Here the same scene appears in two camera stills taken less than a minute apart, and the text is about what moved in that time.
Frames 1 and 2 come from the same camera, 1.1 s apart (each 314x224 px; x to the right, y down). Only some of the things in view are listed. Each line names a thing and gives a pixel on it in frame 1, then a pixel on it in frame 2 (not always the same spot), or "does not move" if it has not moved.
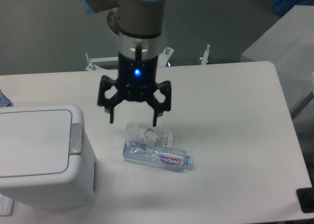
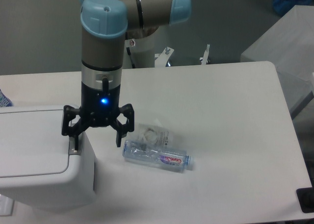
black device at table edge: (305, 198) does not move
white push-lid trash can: (46, 161) does not move
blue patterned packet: (4, 101) does not move
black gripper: (137, 76) → (100, 106)
